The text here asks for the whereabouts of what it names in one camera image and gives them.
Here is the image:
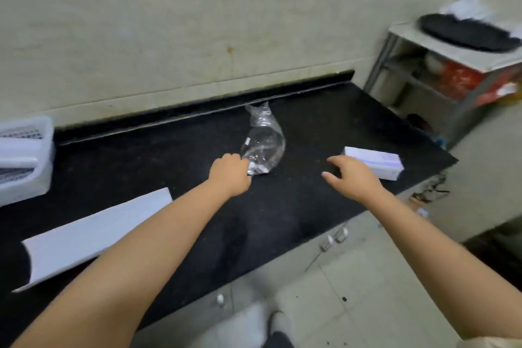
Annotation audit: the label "clear plastic bag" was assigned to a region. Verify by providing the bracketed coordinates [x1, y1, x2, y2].
[240, 102, 286, 176]

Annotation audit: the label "metal shelf rack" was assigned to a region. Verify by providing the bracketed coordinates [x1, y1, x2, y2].
[363, 21, 522, 148]

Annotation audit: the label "black round tray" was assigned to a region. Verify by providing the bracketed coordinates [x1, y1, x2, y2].
[419, 13, 522, 53]

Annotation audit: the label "long white carton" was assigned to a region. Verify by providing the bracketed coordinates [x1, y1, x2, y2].
[11, 187, 173, 294]

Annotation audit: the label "person's shoe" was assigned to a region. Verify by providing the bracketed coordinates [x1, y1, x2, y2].
[266, 310, 295, 348]

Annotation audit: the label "person's right hand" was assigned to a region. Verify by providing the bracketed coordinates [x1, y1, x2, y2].
[321, 156, 385, 204]

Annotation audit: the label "white rectangular box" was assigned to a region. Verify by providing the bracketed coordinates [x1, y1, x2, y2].
[342, 146, 405, 181]

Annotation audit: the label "white plastic basket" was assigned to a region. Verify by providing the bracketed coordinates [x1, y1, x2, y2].
[0, 116, 55, 207]

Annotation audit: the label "white cabinet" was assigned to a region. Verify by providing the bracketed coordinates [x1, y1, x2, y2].
[130, 174, 449, 348]

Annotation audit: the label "person's left hand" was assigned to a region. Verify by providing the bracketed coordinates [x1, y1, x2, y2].
[208, 153, 253, 198]

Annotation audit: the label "person's left forearm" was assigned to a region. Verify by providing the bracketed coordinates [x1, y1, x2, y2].
[10, 180, 236, 348]

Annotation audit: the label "person's right forearm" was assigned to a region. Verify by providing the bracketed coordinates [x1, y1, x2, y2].
[366, 191, 522, 340]

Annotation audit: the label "red container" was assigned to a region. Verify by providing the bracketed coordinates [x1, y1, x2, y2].
[438, 61, 484, 100]

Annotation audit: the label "white papers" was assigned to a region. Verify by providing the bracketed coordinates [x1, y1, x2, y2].
[440, 0, 496, 23]

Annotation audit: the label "white bowl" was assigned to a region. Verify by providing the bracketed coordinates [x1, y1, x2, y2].
[424, 51, 447, 74]

